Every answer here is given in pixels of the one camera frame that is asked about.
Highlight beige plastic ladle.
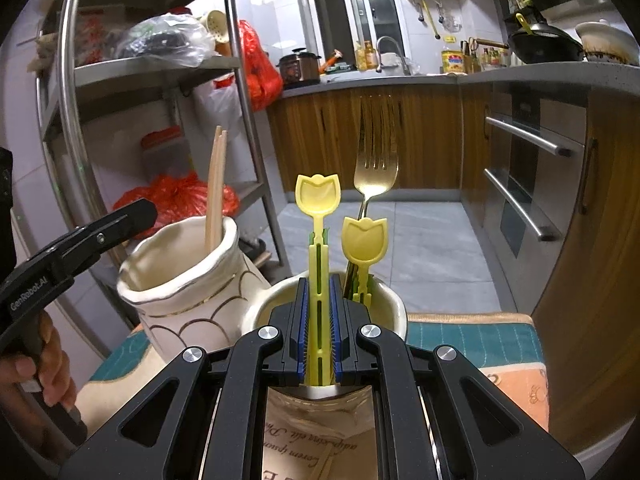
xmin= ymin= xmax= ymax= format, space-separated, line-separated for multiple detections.
xmin=206 ymin=9 xmax=231 ymax=56

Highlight person's left hand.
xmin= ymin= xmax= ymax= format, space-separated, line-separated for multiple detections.
xmin=0 ymin=310 xmax=79 ymax=413

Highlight quilted patterned table mat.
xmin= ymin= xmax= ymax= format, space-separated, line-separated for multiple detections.
xmin=80 ymin=312 xmax=551 ymax=480

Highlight yellow tulip plastic clip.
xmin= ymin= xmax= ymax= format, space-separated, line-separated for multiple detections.
xmin=295 ymin=173 xmax=342 ymax=387
xmin=342 ymin=217 xmax=390 ymax=306

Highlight wooden chopstick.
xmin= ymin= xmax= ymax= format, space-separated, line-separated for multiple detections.
xmin=205 ymin=126 xmax=223 ymax=253
xmin=209 ymin=130 xmax=229 ymax=253

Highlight kitchen window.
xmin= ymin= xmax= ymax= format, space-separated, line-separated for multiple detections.
xmin=305 ymin=0 xmax=406 ymax=76

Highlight white plastic bag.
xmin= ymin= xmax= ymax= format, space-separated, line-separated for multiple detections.
xmin=195 ymin=77 xmax=246 ymax=161

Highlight built-in steel oven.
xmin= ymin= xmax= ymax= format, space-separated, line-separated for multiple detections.
xmin=482 ymin=82 xmax=588 ymax=301

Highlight white floral ceramic utensil holder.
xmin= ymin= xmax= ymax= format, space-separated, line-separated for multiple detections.
xmin=116 ymin=215 xmax=408 ymax=433

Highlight white casserole pot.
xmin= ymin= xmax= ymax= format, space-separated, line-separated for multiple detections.
xmin=575 ymin=21 xmax=640 ymax=63

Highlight black wok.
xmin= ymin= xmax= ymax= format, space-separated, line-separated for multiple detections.
xmin=507 ymin=12 xmax=586 ymax=63

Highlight plastic container with red lid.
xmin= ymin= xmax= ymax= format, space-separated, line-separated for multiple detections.
xmin=140 ymin=127 xmax=193 ymax=178

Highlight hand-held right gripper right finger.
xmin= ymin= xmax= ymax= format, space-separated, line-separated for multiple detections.
xmin=327 ymin=277 xmax=587 ymax=480

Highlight steel shelf rack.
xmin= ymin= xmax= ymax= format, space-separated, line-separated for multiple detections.
xmin=35 ymin=0 xmax=291 ymax=281

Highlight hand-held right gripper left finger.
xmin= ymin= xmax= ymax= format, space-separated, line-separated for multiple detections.
xmin=59 ymin=277 xmax=311 ymax=480

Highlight gold fork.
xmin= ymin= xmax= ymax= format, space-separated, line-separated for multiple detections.
xmin=350 ymin=94 xmax=400 ymax=286

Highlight crumpled red plastic bag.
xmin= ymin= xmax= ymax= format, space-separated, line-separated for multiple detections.
xmin=114 ymin=172 xmax=241 ymax=221

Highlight yellow cooking oil bottle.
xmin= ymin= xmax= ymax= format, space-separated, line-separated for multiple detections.
xmin=441 ymin=49 xmax=466 ymax=75

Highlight wooden base cabinets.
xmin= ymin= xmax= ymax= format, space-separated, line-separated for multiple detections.
xmin=267 ymin=62 xmax=640 ymax=461

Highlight hanging red plastic bag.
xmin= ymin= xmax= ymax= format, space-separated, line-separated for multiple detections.
xmin=239 ymin=20 xmax=283 ymax=111

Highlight clear plastic bag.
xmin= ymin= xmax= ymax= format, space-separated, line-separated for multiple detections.
xmin=116 ymin=14 xmax=216 ymax=68

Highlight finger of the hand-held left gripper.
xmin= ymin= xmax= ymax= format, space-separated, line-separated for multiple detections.
xmin=64 ymin=198 xmax=159 ymax=276

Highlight steel kitchen faucet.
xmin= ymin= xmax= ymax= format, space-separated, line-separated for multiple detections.
xmin=376 ymin=36 xmax=408 ymax=76

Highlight amber bottles by sink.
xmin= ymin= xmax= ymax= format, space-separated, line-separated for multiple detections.
xmin=356 ymin=40 xmax=377 ymax=71

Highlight dark red rice cooker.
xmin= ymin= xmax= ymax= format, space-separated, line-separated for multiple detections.
xmin=277 ymin=47 xmax=322 ymax=88

